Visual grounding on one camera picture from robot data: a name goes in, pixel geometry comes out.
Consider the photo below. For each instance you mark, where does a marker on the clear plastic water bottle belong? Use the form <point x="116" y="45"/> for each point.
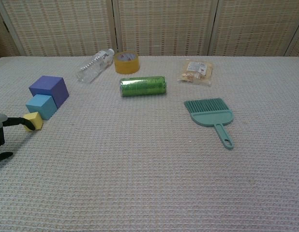
<point x="94" y="66"/>

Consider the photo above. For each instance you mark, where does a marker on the teal plastic hand brush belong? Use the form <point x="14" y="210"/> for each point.
<point x="210" y="116"/>

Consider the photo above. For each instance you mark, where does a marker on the white woven tablecloth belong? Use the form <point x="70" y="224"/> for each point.
<point x="149" y="169"/>

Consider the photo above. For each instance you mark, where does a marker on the light blue foam cube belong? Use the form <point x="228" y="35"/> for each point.
<point x="41" y="105"/>

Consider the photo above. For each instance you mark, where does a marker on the small yellow foam cube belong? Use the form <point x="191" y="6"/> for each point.
<point x="37" y="120"/>

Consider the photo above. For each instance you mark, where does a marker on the yellow packing tape roll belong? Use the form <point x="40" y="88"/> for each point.
<point x="126" y="65"/>

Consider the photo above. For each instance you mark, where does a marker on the green drink can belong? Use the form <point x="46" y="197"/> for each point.
<point x="143" y="86"/>

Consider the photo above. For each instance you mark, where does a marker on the woven bamboo folding screen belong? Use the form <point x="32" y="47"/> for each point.
<point x="164" y="26"/>

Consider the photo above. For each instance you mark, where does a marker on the large purple foam cube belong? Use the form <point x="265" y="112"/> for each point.
<point x="46" y="84"/>

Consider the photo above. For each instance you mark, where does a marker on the clear snack packet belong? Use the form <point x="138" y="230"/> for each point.
<point x="196" y="72"/>

